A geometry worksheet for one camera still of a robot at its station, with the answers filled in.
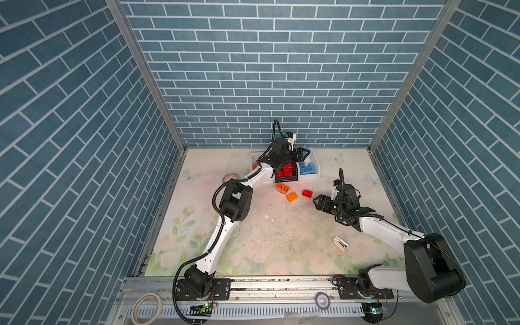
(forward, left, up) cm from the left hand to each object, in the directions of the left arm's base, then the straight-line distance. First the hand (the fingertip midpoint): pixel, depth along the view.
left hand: (311, 154), depth 99 cm
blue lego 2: (-3, 0, -10) cm, 10 cm away
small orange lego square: (-17, +9, -13) cm, 23 cm away
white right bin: (+7, -3, -11) cm, 13 cm away
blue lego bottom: (-1, -2, -9) cm, 10 cm away
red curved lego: (-14, +1, -14) cm, 20 cm away
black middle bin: (-5, +8, -8) cm, 13 cm away
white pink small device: (-40, -10, -13) cm, 43 cm away
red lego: (-3, +15, -13) cm, 20 cm away
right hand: (-23, -3, -8) cm, 24 cm away
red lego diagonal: (0, +11, -12) cm, 16 cm away
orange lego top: (-13, +14, -12) cm, 22 cm away
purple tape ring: (-57, +3, -14) cm, 59 cm away
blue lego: (+4, +2, -13) cm, 13 cm away
